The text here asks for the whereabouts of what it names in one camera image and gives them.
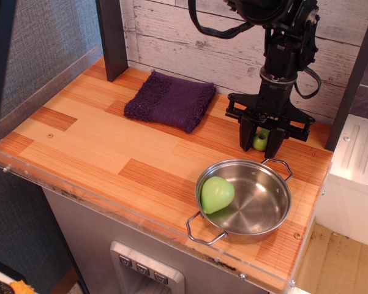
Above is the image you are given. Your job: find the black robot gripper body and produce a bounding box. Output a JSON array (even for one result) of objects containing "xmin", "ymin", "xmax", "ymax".
[{"xmin": 226, "ymin": 76, "xmax": 315, "ymax": 141}]

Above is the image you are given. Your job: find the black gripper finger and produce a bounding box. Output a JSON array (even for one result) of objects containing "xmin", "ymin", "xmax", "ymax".
[
  {"xmin": 265, "ymin": 128, "xmax": 290, "ymax": 159},
  {"xmin": 239, "ymin": 116, "xmax": 258, "ymax": 151}
]

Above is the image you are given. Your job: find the green handled grey spatula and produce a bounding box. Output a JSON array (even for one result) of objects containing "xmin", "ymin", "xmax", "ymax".
[{"xmin": 252, "ymin": 129, "xmax": 270, "ymax": 151}]

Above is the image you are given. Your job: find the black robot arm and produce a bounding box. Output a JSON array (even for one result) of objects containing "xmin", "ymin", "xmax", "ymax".
[{"xmin": 226, "ymin": 1, "xmax": 321, "ymax": 159}]

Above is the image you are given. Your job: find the purple folded towel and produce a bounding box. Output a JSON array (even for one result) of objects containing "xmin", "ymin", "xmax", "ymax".
[{"xmin": 124, "ymin": 71, "xmax": 216, "ymax": 134}]

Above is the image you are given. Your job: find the clear acrylic guard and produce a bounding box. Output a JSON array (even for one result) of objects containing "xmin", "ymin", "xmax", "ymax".
[{"xmin": 0, "ymin": 55, "xmax": 331, "ymax": 293}]

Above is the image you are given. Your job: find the stainless steel pot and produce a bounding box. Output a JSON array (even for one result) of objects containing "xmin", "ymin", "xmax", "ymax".
[{"xmin": 189, "ymin": 159, "xmax": 291, "ymax": 246}]

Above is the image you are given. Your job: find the green toy pear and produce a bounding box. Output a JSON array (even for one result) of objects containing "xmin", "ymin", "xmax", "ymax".
[{"xmin": 201, "ymin": 176, "xmax": 235, "ymax": 214}]

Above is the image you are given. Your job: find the white toy sink unit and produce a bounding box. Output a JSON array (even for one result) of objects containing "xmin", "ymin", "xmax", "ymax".
[{"xmin": 315, "ymin": 115, "xmax": 368, "ymax": 245}]

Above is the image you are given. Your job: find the silver dispenser button panel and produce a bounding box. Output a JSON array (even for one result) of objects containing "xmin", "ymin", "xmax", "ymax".
[{"xmin": 110, "ymin": 241, "xmax": 186, "ymax": 293}]

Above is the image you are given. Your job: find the grey toy fridge cabinet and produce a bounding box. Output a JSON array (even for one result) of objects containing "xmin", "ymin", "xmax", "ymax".
[{"xmin": 43, "ymin": 188, "xmax": 265, "ymax": 293}]

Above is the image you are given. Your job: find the orange object at corner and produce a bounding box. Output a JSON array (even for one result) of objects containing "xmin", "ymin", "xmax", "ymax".
[{"xmin": 9, "ymin": 281, "xmax": 36, "ymax": 294}]

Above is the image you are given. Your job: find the dark right shelf post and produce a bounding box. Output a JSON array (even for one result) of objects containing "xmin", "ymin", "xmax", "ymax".
[{"xmin": 325, "ymin": 0, "xmax": 368, "ymax": 151}]

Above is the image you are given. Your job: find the dark shelf post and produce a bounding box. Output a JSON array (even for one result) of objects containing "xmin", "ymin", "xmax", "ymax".
[
  {"xmin": 96, "ymin": 0, "xmax": 128, "ymax": 81},
  {"xmin": 325, "ymin": 0, "xmax": 368, "ymax": 151}
]

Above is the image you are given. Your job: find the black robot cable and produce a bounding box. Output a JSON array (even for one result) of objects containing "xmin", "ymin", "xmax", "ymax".
[{"xmin": 187, "ymin": 0, "xmax": 322, "ymax": 100}]

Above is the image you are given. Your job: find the dark left shelf post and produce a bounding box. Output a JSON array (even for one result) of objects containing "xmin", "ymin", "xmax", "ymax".
[{"xmin": 96, "ymin": 0, "xmax": 128, "ymax": 81}]

